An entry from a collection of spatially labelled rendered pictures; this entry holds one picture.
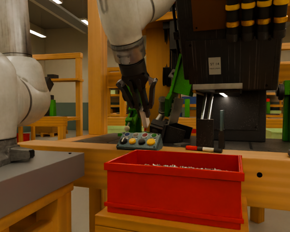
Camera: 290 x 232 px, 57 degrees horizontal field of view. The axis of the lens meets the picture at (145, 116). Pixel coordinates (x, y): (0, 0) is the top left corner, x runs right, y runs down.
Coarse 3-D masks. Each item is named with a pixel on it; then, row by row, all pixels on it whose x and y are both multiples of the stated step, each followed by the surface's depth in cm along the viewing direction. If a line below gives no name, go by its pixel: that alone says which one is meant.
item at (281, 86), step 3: (279, 84) 119; (282, 84) 118; (279, 87) 118; (282, 87) 117; (276, 90) 119; (279, 90) 117; (282, 90) 116; (276, 93) 119; (279, 93) 117; (282, 93) 117; (276, 96) 120; (279, 96) 118; (282, 96) 117; (279, 99) 119; (282, 99) 119
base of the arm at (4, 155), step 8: (0, 144) 63; (8, 144) 65; (16, 144) 68; (0, 152) 63; (8, 152) 63; (16, 152) 64; (24, 152) 64; (32, 152) 66; (0, 160) 60; (8, 160) 63; (16, 160) 64
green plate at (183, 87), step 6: (180, 54) 110; (180, 60) 110; (180, 66) 111; (174, 72) 111; (180, 72) 111; (174, 78) 111; (180, 78) 111; (174, 84) 112; (180, 84) 112; (186, 84) 111; (174, 90) 112; (180, 90) 112; (186, 90) 111; (174, 96) 118
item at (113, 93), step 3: (111, 90) 1102; (114, 90) 1100; (111, 93) 1103; (114, 93) 1101; (117, 93) 1136; (126, 102) 1089; (111, 105) 1095; (114, 105) 1092; (117, 105) 1089; (126, 105) 1082; (111, 111) 1107; (114, 111) 1126
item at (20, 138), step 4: (20, 128) 577; (32, 128) 620; (20, 132) 577; (32, 132) 620; (20, 136) 578; (24, 136) 606; (28, 136) 618; (32, 136) 620; (20, 140) 578; (24, 140) 607; (28, 140) 619
